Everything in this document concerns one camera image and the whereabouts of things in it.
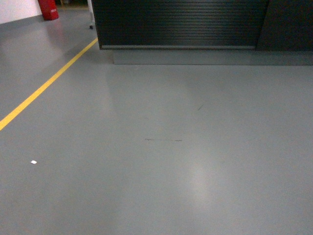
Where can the white wheeled cart leg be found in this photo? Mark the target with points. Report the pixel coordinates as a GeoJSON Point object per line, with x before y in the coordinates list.
{"type": "Point", "coordinates": [92, 23]}

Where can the red fire extinguisher box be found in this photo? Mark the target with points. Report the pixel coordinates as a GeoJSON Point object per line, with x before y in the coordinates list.
{"type": "Point", "coordinates": [48, 9]}

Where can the black checkout counter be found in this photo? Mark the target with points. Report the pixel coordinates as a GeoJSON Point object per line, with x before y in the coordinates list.
{"type": "Point", "coordinates": [206, 32]}

